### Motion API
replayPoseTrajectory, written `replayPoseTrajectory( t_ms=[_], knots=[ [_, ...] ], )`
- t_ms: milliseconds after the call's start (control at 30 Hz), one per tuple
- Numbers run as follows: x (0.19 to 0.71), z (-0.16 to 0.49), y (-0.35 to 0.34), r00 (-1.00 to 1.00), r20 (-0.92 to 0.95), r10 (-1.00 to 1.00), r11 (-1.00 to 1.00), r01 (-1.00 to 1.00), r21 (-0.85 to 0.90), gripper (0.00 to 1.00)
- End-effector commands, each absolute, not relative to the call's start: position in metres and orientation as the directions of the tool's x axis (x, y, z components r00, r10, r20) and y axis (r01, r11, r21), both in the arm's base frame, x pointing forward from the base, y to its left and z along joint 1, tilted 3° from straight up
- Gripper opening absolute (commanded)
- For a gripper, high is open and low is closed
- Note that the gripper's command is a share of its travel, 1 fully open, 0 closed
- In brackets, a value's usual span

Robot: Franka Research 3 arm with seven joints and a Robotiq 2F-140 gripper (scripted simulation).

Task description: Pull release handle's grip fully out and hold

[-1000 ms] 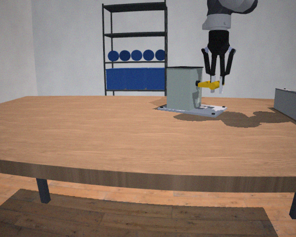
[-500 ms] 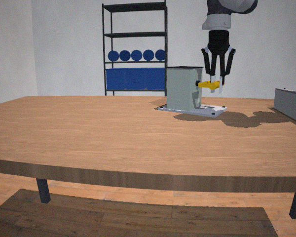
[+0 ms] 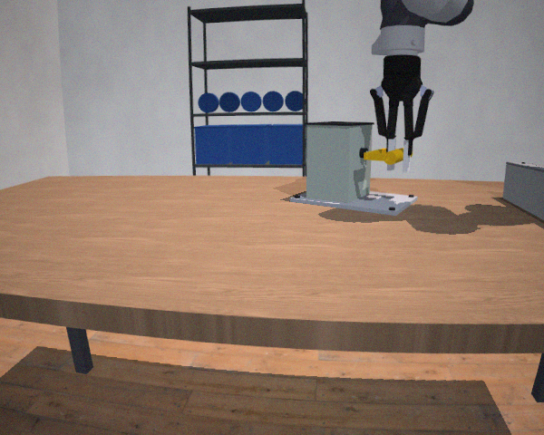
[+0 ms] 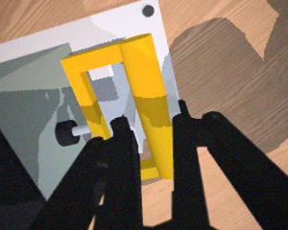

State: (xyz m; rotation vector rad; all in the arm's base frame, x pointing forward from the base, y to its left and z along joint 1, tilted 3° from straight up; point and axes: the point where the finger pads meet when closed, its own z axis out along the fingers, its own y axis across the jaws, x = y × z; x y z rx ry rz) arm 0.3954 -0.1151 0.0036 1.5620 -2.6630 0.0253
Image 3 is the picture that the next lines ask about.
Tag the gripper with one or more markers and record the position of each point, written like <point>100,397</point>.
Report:
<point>401,83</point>

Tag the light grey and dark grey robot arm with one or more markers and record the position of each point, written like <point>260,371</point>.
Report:
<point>401,30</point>

